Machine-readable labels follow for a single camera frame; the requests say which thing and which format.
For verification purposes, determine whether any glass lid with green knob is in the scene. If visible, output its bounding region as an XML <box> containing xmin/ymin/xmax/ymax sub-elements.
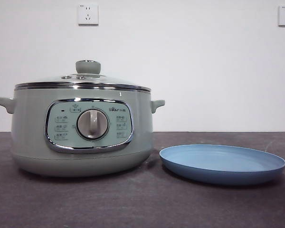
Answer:
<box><xmin>15</xmin><ymin>59</ymin><xmax>152</xmax><ymax>92</ymax></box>

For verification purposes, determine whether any blue round plate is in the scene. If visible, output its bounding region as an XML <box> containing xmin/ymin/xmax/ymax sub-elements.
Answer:
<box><xmin>159</xmin><ymin>143</ymin><xmax>285</xmax><ymax>186</ymax></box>

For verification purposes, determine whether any pale green electric steamer pot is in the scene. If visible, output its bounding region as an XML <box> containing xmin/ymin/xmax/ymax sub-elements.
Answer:
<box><xmin>0</xmin><ymin>85</ymin><xmax>166</xmax><ymax>178</ymax></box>

